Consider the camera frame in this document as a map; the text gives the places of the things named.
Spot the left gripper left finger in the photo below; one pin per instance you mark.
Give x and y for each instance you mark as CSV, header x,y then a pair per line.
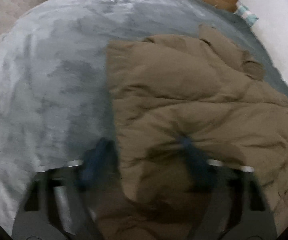
x,y
54,206

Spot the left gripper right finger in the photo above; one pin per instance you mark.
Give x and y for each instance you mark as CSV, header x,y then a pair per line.
x,y
237,209

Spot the brown padded jacket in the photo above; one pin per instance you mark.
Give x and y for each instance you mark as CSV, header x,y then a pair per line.
x,y
166,87

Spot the grey plush bed blanket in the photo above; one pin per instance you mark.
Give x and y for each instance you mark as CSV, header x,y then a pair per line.
x,y
53,101

